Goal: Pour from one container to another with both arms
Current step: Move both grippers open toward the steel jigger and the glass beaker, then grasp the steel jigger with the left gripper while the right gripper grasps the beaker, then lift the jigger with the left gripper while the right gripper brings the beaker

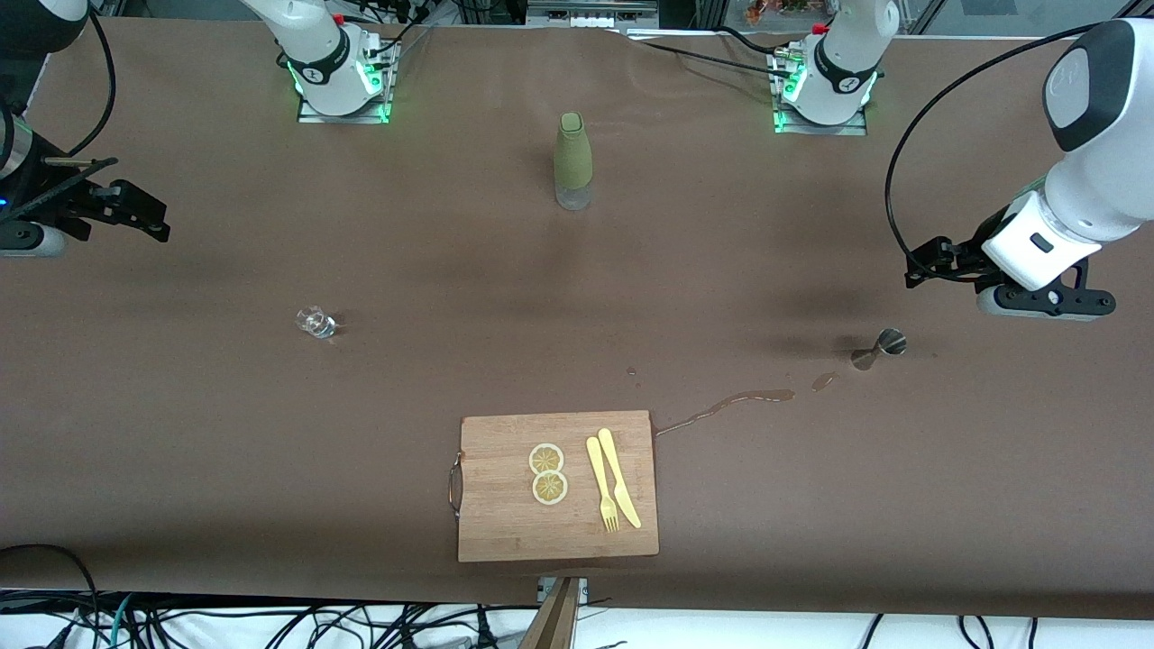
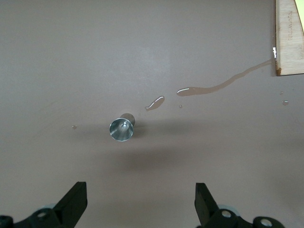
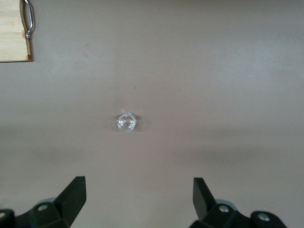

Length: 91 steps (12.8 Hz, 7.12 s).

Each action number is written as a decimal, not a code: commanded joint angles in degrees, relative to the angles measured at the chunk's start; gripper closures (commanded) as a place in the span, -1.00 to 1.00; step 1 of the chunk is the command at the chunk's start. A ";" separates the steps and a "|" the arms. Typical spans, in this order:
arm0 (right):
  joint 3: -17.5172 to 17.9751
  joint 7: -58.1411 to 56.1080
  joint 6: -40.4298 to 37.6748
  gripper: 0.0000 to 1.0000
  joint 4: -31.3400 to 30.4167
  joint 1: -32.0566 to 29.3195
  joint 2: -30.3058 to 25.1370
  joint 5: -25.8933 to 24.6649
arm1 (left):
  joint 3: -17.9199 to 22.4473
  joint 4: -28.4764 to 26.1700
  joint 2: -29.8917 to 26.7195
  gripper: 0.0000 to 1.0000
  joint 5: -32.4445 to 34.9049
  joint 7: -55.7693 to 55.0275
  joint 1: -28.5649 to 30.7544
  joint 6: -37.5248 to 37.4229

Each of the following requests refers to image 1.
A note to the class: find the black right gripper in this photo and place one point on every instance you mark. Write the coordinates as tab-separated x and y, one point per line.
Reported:
56	197

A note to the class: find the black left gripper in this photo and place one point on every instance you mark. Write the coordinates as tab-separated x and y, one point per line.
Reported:
976	248

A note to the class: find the steel jigger measuring cup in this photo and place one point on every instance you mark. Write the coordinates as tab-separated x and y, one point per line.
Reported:
888	342

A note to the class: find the small clear glass cup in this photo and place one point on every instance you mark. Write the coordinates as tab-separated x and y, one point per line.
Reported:
315	321

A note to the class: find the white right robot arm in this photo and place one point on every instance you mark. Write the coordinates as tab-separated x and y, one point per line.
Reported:
306	27

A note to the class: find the spilled liquid blob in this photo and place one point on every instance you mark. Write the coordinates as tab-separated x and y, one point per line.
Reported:
823	382

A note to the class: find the spilled liquid streak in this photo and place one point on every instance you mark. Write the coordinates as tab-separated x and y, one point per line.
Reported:
757	395

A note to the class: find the brown table cover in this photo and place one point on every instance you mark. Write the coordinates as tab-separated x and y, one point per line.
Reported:
270	451

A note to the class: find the orange clutter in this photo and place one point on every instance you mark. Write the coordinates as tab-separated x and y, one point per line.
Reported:
775	9

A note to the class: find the yellow plastic knife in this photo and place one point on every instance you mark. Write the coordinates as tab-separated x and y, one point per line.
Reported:
616	469

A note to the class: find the olive sleeved glass bottle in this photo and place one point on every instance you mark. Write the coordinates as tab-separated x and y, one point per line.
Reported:
573	153

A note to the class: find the yellow plastic fork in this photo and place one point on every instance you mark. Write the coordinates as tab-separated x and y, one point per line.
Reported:
597	464

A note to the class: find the lemon slice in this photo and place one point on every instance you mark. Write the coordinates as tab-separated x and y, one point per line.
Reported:
546	459
550	488

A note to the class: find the wooden cutting board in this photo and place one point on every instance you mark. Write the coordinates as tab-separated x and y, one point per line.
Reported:
514	523

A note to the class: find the wooden beam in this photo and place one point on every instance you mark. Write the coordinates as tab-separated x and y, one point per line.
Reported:
554	622

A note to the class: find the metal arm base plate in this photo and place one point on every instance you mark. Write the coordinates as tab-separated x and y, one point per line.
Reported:
838	129
315	115

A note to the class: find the small metal bracket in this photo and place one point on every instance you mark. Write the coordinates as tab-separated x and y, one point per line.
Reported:
583	590

